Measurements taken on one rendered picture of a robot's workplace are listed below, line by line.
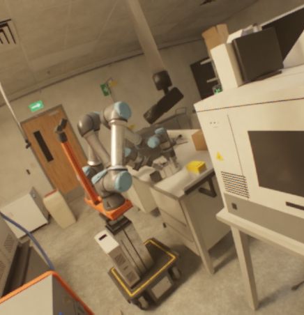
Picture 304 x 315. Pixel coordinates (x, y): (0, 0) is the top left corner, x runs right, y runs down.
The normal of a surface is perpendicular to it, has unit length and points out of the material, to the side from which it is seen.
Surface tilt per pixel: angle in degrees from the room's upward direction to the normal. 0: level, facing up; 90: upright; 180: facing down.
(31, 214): 90
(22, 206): 90
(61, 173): 90
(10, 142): 90
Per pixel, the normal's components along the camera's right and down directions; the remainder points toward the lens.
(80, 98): 0.44, 0.11
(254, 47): 0.07, 0.29
